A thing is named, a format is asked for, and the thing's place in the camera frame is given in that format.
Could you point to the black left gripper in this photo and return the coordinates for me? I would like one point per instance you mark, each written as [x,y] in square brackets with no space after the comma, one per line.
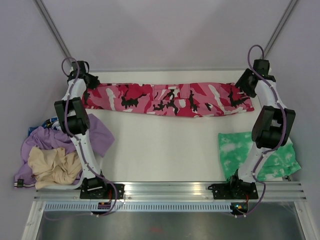
[95,82]

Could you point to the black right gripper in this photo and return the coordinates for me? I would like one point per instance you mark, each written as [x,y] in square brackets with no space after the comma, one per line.
[241,83]

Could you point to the purple trousers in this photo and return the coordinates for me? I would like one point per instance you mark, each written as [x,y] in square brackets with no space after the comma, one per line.
[101,140]

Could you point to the pink camouflage trousers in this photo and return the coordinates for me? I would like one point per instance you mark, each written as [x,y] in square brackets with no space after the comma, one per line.
[191,100]

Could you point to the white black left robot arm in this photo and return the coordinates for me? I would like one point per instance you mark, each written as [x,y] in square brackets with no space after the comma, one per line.
[74,121]

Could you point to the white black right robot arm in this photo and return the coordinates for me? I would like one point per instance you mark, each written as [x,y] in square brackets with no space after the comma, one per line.
[272,126]

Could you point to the green white folded trousers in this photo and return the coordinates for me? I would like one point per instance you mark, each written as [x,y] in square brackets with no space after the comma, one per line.
[234,148]

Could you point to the blue white patterned garment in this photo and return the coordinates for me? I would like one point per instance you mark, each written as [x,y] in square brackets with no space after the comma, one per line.
[49,126]

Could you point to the beige garment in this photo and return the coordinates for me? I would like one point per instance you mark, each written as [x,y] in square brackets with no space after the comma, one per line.
[54,167]

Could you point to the aluminium frame rear rail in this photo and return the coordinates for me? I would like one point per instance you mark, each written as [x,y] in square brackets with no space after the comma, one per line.
[167,69]

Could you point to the aluminium frame rear left post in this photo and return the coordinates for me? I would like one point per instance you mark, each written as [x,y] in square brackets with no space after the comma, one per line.
[41,7]

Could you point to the aluminium frame post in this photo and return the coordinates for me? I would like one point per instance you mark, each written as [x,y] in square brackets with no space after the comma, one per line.
[41,7]
[284,19]

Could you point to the aluminium frame rear right post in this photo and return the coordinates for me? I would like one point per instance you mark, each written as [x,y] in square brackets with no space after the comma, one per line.
[284,19]

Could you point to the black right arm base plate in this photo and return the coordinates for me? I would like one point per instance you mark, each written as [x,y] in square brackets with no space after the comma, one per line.
[226,191]

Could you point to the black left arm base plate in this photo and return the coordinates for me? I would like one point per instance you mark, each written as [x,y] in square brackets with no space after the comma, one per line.
[117,191]

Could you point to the aluminium front rail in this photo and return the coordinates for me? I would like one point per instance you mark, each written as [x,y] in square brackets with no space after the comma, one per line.
[276,191]

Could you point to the white slotted cable duct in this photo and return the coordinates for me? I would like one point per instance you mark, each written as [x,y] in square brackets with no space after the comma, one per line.
[144,206]

